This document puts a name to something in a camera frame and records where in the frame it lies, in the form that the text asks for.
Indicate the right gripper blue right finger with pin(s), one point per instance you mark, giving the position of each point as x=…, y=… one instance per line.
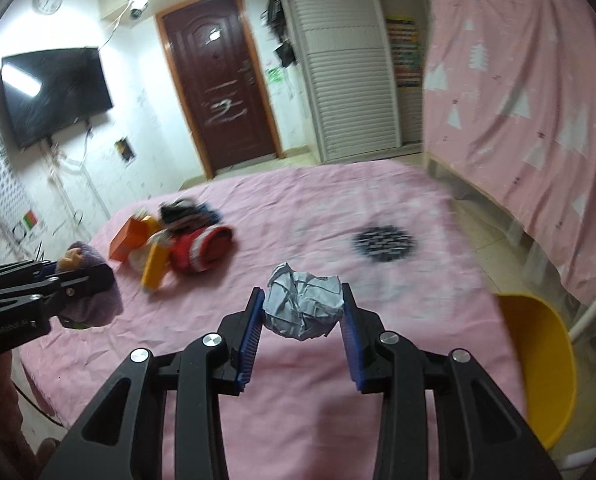
x=360, y=330

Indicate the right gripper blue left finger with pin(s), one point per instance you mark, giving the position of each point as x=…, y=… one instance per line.
x=241, y=332

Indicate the white paper ball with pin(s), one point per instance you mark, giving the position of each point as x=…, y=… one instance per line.
x=300, y=305

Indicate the yellow plastic trash bin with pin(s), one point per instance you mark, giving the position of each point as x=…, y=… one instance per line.
x=547, y=361

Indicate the pink bed sheet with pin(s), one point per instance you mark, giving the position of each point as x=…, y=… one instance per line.
x=384, y=229

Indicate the yellow cylindrical bottle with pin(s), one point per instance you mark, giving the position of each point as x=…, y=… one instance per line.
x=156, y=266

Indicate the dark blue sock bundle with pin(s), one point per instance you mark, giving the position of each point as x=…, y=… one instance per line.
x=185, y=215

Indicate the orange small box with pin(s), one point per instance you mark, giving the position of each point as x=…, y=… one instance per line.
x=131, y=236

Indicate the dark red door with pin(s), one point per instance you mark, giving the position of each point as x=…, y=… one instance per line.
x=215, y=68

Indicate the white louvered wardrobe door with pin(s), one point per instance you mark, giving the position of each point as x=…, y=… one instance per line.
x=343, y=49

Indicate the pink tree-pattern curtain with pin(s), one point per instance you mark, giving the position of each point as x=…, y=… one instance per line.
x=510, y=106

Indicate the black hanging bag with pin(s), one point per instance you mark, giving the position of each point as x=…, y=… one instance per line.
x=277, y=23

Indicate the black wall television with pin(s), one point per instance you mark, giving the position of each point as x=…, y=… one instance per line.
x=50, y=90

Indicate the colourful wall poster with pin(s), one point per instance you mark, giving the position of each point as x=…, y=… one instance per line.
x=406, y=55

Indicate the white security camera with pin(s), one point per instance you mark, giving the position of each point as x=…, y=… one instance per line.
x=136, y=8

